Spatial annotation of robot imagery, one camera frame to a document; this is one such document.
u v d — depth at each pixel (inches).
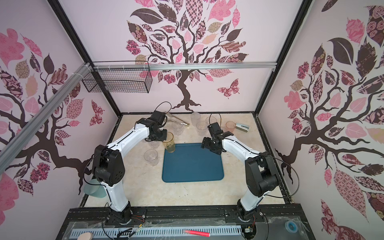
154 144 39.6
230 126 43.5
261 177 18.0
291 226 27.8
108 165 19.2
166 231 27.5
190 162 36.9
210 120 42.0
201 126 43.4
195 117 43.1
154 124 26.6
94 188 31.9
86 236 26.7
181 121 44.5
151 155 37.0
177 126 42.7
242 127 42.9
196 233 27.1
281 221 28.5
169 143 35.3
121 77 37.3
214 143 25.9
